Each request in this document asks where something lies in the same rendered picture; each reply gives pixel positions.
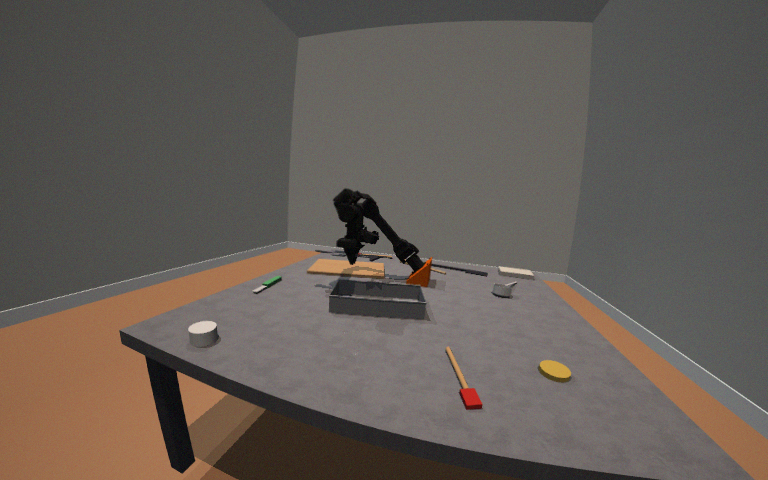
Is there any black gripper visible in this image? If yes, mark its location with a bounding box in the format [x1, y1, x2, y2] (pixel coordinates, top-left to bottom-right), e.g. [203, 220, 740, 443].
[336, 222, 368, 265]

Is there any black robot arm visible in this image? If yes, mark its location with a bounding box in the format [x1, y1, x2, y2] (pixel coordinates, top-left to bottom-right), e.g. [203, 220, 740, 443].
[334, 189, 426, 274]

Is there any short grey cylinder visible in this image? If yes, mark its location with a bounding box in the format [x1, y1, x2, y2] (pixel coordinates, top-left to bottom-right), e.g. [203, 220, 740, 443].
[188, 321, 218, 347]

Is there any grey saucepan with long handle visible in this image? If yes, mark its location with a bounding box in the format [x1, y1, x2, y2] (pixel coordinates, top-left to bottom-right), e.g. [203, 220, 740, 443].
[493, 282, 518, 296]

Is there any yellow flat disc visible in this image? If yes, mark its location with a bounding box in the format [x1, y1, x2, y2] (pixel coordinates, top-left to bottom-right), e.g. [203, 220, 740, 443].
[538, 360, 571, 383]

